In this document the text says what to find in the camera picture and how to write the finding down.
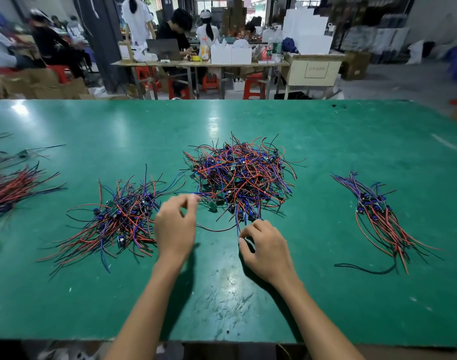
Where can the person's left hand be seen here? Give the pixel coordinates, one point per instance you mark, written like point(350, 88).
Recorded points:
point(176, 232)

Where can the person's right hand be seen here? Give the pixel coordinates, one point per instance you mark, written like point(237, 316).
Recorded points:
point(270, 257)

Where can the person's left forearm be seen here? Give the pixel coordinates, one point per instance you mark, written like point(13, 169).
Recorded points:
point(142, 318)

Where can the person's right forearm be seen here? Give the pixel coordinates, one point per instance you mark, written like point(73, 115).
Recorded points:
point(318, 326)

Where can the red plastic stool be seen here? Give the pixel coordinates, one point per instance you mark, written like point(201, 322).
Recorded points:
point(210, 83)
point(58, 73)
point(255, 87)
point(146, 77)

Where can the long wooden work table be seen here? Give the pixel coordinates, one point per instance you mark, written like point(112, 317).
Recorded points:
point(198, 63)

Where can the grey laptop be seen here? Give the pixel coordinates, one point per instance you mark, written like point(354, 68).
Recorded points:
point(164, 49)

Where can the row of white containers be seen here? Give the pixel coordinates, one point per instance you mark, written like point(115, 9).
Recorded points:
point(231, 54)

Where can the cream cabinet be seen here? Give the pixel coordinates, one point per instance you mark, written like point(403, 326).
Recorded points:
point(312, 73)

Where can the row of cardboard boxes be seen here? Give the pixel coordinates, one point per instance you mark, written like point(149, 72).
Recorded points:
point(33, 84)

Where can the dark pillar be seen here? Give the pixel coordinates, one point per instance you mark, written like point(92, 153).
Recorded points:
point(105, 37)

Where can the brown cardboard box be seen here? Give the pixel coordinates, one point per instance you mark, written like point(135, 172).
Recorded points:
point(356, 66)

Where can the dark blue bag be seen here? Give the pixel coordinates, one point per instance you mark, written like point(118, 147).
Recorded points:
point(289, 45)

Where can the stack of white boxes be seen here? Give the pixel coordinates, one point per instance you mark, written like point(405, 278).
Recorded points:
point(307, 32)

